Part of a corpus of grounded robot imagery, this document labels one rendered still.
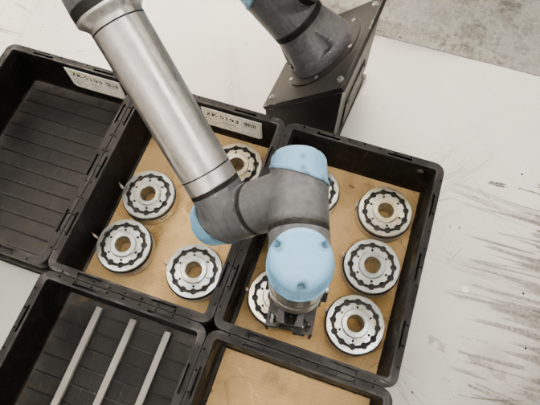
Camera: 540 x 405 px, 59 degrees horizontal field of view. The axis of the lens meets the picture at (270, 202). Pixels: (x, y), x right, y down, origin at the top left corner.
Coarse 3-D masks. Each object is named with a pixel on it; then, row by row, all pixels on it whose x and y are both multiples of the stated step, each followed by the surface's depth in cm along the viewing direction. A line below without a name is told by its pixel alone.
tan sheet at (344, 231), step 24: (336, 168) 97; (360, 192) 95; (408, 192) 95; (336, 216) 93; (384, 216) 93; (264, 240) 92; (336, 240) 91; (360, 240) 91; (264, 264) 90; (336, 264) 89; (336, 288) 88; (240, 312) 86; (384, 312) 86; (288, 336) 85; (312, 336) 85; (384, 336) 84; (360, 360) 83
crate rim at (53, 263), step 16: (128, 112) 91; (240, 112) 91; (256, 112) 91; (112, 144) 89; (272, 144) 88; (96, 176) 86; (80, 208) 84; (64, 240) 82; (240, 240) 81; (64, 272) 79; (80, 272) 79; (224, 272) 80; (112, 288) 78; (128, 288) 78; (160, 304) 77; (192, 320) 77; (208, 320) 76
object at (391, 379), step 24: (360, 144) 88; (432, 168) 86; (432, 192) 84; (432, 216) 82; (240, 264) 80; (408, 288) 78; (216, 312) 77; (408, 312) 76; (240, 336) 75; (264, 336) 75; (312, 360) 74; (336, 360) 74; (384, 384) 72
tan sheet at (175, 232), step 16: (224, 144) 100; (144, 160) 98; (160, 160) 98; (176, 176) 97; (176, 208) 94; (144, 224) 93; (160, 224) 93; (176, 224) 93; (160, 240) 92; (176, 240) 92; (192, 240) 92; (96, 256) 91; (160, 256) 91; (224, 256) 90; (96, 272) 90; (144, 272) 89; (160, 272) 89; (192, 272) 89; (144, 288) 88; (160, 288) 88; (176, 304) 87; (192, 304) 87; (208, 304) 87
